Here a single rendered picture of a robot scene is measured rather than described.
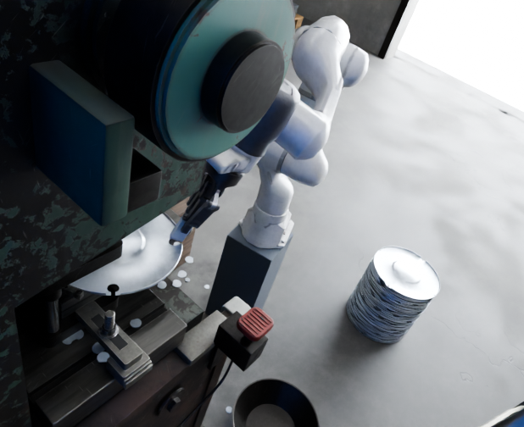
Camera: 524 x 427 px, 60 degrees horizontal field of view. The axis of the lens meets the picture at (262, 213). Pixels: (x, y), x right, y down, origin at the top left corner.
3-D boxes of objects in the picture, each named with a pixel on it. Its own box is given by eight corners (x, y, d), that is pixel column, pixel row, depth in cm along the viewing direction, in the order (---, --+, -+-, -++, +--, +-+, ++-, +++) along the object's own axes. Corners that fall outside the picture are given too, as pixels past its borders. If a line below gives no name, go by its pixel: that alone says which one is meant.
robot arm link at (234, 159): (261, 137, 91) (247, 157, 94) (207, 109, 85) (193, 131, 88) (270, 174, 82) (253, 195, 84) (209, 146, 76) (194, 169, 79)
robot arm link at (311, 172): (303, 91, 138) (357, 116, 134) (271, 163, 147) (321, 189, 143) (292, 90, 128) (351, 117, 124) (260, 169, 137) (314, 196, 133)
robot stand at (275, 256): (227, 286, 197) (252, 210, 168) (262, 308, 192) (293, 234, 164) (204, 313, 183) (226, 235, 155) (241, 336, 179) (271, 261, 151)
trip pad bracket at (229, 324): (220, 354, 112) (236, 306, 99) (248, 381, 108) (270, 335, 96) (203, 368, 108) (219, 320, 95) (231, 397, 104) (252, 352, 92)
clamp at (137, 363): (97, 312, 91) (98, 279, 84) (152, 369, 85) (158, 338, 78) (69, 329, 87) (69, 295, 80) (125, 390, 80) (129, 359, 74)
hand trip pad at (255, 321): (248, 324, 100) (256, 302, 96) (268, 341, 98) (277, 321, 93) (226, 341, 96) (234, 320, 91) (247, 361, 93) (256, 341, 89)
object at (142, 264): (46, 194, 101) (46, 191, 101) (175, 200, 111) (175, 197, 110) (28, 297, 81) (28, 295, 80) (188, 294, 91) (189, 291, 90)
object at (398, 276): (359, 262, 184) (360, 261, 184) (397, 239, 203) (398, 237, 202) (417, 312, 171) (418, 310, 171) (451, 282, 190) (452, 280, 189)
